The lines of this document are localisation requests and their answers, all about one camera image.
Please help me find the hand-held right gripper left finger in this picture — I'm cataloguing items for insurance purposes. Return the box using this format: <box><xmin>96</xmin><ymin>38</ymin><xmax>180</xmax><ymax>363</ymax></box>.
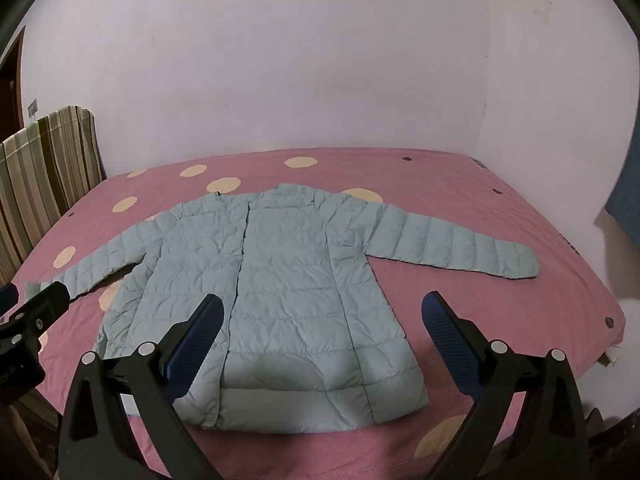
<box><xmin>59</xmin><ymin>293</ymin><xmax>225</xmax><ymax>480</ymax></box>

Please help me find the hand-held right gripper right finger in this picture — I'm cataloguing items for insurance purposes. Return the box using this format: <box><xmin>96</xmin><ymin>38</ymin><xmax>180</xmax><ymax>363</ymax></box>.
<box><xmin>421</xmin><ymin>290</ymin><xmax>589</xmax><ymax>480</ymax></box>

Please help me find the light blue puffer jacket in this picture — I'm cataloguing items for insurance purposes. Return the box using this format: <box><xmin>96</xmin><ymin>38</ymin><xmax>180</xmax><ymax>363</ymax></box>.
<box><xmin>25</xmin><ymin>183</ymin><xmax>540</xmax><ymax>433</ymax></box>

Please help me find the striped headboard cushion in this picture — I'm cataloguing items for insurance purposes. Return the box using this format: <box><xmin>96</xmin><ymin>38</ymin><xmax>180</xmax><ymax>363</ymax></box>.
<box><xmin>0</xmin><ymin>105</ymin><xmax>107</xmax><ymax>286</ymax></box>

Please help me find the pink dotted bed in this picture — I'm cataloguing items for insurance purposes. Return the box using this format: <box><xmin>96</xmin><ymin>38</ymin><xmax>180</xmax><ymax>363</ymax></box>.
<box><xmin>10</xmin><ymin>147</ymin><xmax>627</xmax><ymax>480</ymax></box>

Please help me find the brown wooden door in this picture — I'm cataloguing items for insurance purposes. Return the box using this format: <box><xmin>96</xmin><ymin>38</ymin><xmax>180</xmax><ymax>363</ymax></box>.
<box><xmin>0</xmin><ymin>25</ymin><xmax>27</xmax><ymax>138</ymax></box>

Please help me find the blue cloth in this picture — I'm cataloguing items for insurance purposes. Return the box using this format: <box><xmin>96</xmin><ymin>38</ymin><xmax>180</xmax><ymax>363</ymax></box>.
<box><xmin>594</xmin><ymin>125</ymin><xmax>640</xmax><ymax>242</ymax></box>

